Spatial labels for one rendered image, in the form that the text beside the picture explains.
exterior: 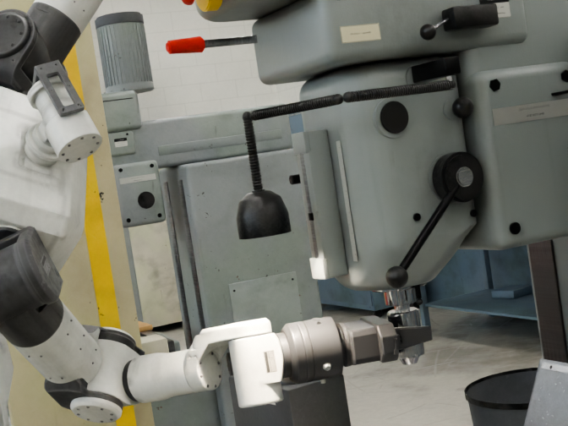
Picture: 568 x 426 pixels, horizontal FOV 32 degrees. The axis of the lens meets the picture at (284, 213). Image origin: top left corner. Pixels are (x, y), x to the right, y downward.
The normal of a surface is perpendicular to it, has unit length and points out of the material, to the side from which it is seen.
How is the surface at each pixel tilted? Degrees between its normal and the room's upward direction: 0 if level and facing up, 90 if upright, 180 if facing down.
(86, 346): 95
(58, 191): 58
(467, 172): 90
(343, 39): 90
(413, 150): 90
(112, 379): 69
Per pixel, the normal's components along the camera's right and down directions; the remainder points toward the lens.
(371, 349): 0.20, 0.02
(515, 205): 0.43, -0.02
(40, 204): 0.53, -0.58
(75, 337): 0.97, -0.05
